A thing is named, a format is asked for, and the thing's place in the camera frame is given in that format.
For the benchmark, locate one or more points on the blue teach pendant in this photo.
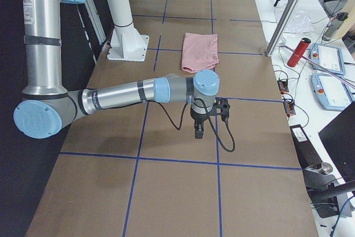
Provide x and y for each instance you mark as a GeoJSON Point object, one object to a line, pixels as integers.
{"type": "Point", "coordinates": [330, 92]}
{"type": "Point", "coordinates": [328, 57]}

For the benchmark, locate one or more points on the aluminium frame post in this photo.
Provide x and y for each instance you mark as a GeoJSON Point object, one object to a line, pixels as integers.
{"type": "Point", "coordinates": [281, 26]}

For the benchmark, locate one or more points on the pink Snoopy t-shirt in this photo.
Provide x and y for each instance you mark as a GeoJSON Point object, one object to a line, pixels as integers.
{"type": "Point", "coordinates": [199, 51]}

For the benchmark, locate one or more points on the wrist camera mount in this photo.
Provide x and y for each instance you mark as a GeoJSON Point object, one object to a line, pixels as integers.
{"type": "Point", "coordinates": [222, 108]}

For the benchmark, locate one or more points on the grey water bottle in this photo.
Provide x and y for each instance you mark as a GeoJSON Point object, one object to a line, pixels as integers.
{"type": "Point", "coordinates": [334, 26]}

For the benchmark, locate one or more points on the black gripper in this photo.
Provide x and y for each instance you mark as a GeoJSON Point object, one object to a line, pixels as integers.
{"type": "Point", "coordinates": [197, 117]}

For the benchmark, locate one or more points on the black device with label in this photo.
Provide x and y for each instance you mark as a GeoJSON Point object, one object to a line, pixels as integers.
{"type": "Point", "coordinates": [306, 153]}

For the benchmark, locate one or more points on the reacher grabber stick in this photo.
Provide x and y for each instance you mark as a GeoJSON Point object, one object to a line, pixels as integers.
{"type": "Point", "coordinates": [318, 67]}

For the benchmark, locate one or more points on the clear plastic bag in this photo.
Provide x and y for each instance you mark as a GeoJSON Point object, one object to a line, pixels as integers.
{"type": "Point", "coordinates": [300, 22]}

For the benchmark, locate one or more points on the white pedestal column base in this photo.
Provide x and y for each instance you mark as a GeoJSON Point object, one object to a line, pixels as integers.
{"type": "Point", "coordinates": [126, 43]}

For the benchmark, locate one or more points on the far blue teach pendant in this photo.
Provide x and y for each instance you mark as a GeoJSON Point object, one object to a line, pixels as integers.
{"type": "Point", "coordinates": [328, 57]}

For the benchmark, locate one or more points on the black monitor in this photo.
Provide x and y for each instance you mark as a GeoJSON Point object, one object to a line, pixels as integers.
{"type": "Point", "coordinates": [337, 138]}

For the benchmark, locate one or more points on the orange black terminal block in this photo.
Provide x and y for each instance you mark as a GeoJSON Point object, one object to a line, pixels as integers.
{"type": "Point", "coordinates": [283, 86]}

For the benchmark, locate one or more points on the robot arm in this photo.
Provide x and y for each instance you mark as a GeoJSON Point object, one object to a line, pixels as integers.
{"type": "Point", "coordinates": [55, 95]}

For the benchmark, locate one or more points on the red cylindrical bottle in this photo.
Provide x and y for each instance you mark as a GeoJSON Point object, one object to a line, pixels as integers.
{"type": "Point", "coordinates": [298, 52]}

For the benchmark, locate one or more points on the near blue teach pendant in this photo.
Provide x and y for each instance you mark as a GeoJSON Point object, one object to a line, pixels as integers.
{"type": "Point", "coordinates": [330, 92]}

